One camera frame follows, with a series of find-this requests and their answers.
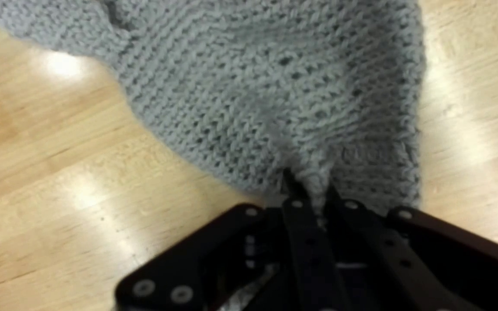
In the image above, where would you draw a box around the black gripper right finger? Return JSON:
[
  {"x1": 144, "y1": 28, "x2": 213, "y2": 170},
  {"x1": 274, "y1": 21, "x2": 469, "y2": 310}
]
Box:
[{"x1": 322, "y1": 185, "x2": 498, "y2": 311}]

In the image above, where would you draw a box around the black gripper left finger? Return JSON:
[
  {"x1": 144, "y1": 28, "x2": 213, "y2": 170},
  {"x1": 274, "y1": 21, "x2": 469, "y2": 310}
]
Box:
[{"x1": 115, "y1": 168, "x2": 350, "y2": 311}]

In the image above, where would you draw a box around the grey knitted cloth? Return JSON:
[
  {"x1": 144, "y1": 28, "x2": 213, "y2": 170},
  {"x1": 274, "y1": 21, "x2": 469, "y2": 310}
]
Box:
[{"x1": 0, "y1": 0, "x2": 429, "y2": 217}]

